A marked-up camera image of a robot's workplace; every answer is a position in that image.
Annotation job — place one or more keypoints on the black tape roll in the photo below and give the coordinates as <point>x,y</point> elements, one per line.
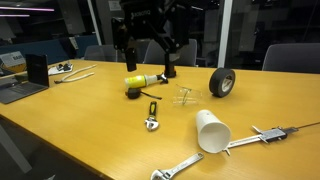
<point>222,82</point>

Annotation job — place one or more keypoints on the silver adjustable wrench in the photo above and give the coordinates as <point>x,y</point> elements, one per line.
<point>168,174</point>

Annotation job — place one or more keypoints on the open laptop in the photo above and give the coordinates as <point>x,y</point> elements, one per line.
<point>37,80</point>

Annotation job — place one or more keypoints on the white cloth with clips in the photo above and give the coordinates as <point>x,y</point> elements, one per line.
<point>61,68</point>

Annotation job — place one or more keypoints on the white sign card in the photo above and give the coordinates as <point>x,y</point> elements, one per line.
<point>13,62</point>

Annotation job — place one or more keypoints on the clear plastic cup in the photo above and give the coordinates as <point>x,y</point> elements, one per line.
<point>186,96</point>

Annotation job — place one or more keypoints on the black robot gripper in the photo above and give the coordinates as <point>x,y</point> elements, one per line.
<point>165,21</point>

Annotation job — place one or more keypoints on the white foam cup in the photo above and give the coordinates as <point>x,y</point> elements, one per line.
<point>213,135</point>

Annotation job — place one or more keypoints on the yellow spray bottle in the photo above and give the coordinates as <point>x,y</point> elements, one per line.
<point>140,81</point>

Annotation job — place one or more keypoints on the grey office chair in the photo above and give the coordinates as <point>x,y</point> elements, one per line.
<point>293,57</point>
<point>186,56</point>
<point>101,53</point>

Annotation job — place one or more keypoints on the digital caliper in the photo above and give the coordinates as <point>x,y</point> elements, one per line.
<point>267,136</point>

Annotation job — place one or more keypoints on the black handled adjustable wrench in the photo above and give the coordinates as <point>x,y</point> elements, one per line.
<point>151,122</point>

